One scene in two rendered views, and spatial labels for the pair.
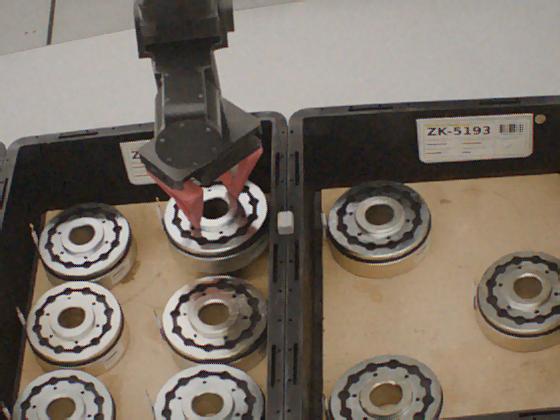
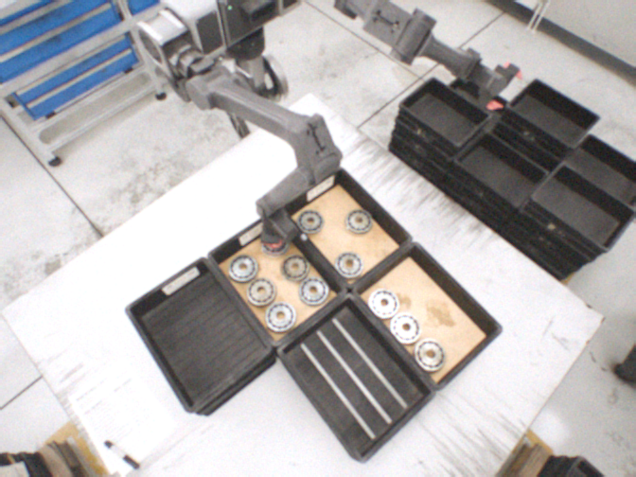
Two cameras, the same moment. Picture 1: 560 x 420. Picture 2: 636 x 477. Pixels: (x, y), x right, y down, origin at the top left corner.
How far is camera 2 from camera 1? 0.69 m
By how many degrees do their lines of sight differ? 32
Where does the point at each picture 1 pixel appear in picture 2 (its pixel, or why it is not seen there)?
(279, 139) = not seen: hidden behind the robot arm
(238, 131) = not seen: hidden behind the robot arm
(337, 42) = (236, 169)
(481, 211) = (327, 204)
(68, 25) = (68, 184)
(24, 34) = (52, 194)
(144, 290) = (266, 270)
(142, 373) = (285, 291)
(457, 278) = (335, 225)
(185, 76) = (283, 220)
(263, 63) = (220, 185)
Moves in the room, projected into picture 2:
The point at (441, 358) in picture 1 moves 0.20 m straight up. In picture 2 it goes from (348, 246) to (353, 220)
